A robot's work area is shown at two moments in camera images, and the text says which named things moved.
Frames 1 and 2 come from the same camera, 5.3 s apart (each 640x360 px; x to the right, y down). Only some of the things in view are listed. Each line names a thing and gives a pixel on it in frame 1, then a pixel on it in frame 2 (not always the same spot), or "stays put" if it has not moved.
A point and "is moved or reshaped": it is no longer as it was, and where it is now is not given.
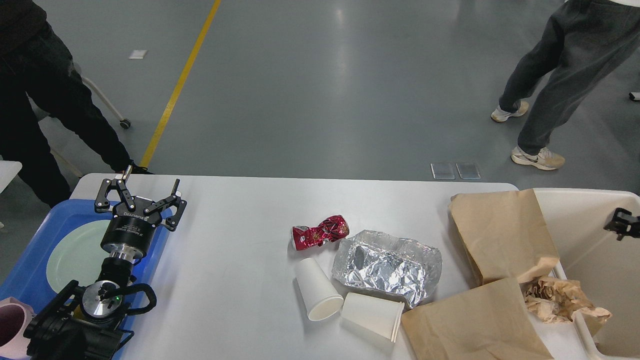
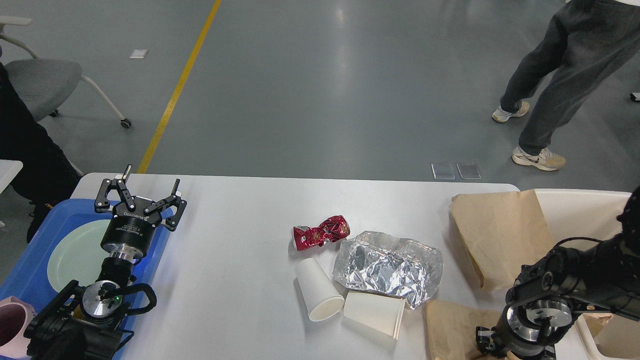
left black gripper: (129, 233) stays put
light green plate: (79, 256) stays put
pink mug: (15, 317) stays put
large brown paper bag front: (492, 323) is moved or reshaped
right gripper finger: (623, 223) -> (485, 339)
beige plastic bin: (607, 268) stays put
